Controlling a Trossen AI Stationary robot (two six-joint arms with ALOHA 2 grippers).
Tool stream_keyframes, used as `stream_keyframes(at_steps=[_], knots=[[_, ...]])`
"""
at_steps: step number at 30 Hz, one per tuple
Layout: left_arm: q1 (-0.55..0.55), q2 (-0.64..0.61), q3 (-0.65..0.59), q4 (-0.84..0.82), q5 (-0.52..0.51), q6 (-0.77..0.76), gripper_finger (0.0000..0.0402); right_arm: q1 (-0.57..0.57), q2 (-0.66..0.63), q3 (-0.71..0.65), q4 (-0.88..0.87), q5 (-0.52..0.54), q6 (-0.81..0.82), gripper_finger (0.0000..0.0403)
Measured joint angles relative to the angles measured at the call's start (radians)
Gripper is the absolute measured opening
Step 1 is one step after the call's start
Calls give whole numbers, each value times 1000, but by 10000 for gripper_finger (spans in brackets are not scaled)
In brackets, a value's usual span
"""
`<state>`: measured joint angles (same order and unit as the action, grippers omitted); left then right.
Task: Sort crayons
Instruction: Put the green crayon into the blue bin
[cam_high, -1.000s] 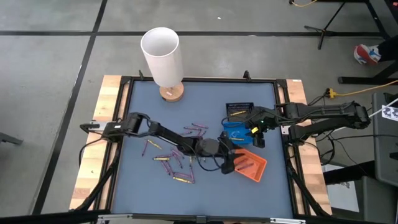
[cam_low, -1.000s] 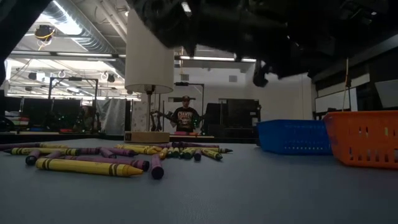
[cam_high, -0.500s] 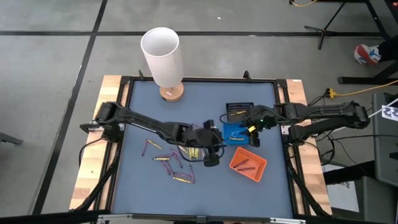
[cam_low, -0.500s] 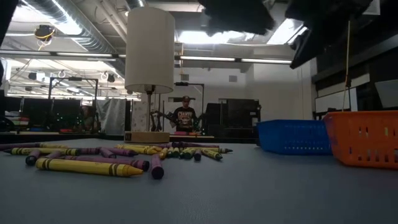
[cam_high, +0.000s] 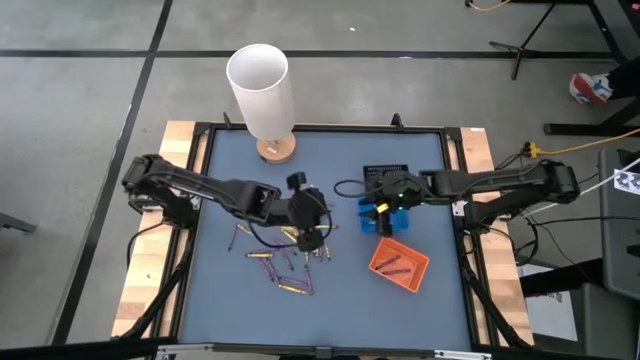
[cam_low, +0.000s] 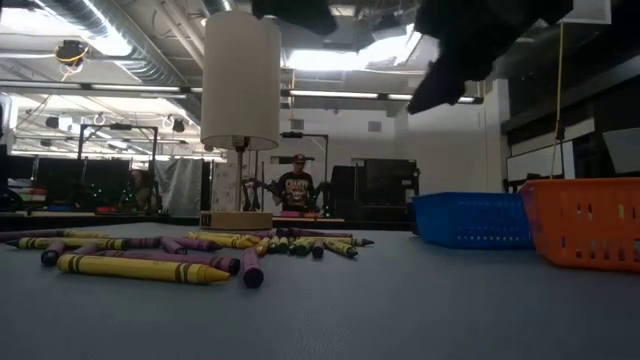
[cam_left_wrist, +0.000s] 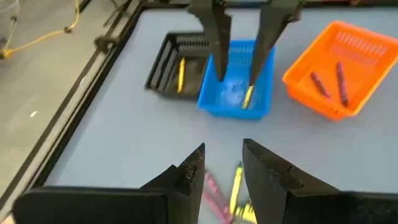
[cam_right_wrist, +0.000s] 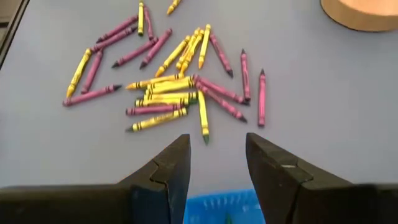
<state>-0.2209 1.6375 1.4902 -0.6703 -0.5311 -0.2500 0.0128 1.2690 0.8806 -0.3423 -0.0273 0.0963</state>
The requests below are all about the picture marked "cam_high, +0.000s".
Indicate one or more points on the wooden table board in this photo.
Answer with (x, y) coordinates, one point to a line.
(477, 145)
(145, 260)

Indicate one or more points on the black frame strut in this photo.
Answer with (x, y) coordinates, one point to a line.
(492, 310)
(160, 295)

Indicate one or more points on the silver aluminium rail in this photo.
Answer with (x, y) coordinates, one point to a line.
(185, 346)

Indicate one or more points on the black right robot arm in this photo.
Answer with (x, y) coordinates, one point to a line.
(500, 182)

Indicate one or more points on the black vented box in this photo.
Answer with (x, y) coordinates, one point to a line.
(385, 171)

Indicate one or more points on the black tripod stand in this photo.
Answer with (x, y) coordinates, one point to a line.
(535, 40)

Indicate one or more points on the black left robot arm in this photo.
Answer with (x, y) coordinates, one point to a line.
(200, 187)

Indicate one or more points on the white fiducial tag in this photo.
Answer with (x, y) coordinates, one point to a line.
(627, 181)

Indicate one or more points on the green-tipped yellow crayon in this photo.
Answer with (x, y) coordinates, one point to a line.
(327, 227)
(260, 255)

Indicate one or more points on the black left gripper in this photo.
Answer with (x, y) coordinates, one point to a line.
(307, 210)

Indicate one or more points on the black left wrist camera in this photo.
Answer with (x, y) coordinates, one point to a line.
(296, 180)

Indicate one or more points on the white shade wooden base lamp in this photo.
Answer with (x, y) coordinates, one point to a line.
(260, 95)

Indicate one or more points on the grey stand foot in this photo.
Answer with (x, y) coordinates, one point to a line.
(15, 222)

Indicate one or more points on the purple crayon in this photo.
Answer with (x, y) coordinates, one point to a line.
(271, 271)
(293, 280)
(387, 262)
(309, 280)
(233, 238)
(396, 272)
(265, 267)
(287, 258)

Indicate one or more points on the blue plastic basket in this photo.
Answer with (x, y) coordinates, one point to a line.
(401, 222)

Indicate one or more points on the black table frame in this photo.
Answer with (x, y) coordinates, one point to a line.
(330, 128)

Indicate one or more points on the black stand foot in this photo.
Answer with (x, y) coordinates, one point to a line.
(575, 129)

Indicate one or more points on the person's leg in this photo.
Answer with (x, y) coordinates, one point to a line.
(625, 77)

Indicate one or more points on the grey cabinet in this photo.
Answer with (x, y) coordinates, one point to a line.
(620, 240)

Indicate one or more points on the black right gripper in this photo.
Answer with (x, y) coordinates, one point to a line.
(402, 190)

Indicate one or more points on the orange plastic basket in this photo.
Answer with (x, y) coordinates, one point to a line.
(407, 257)

